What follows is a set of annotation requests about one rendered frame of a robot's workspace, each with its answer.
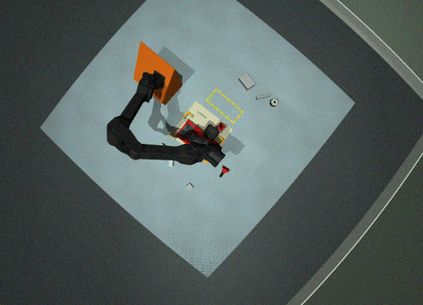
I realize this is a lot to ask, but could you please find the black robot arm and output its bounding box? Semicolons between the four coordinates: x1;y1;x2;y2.
106;71;225;167

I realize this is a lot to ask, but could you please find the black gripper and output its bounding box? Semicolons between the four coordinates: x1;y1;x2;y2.
203;124;220;141

